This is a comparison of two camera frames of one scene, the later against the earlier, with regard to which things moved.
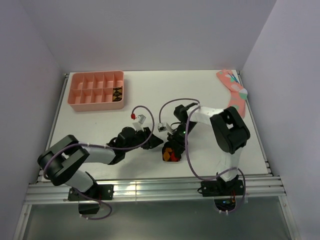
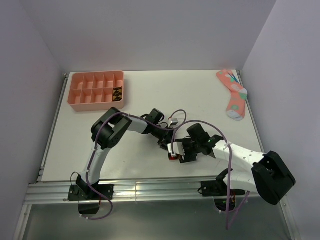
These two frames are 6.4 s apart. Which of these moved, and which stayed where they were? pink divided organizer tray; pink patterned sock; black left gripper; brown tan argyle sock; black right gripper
Moved: black left gripper; black right gripper
Stayed: pink patterned sock; pink divided organizer tray; brown tan argyle sock
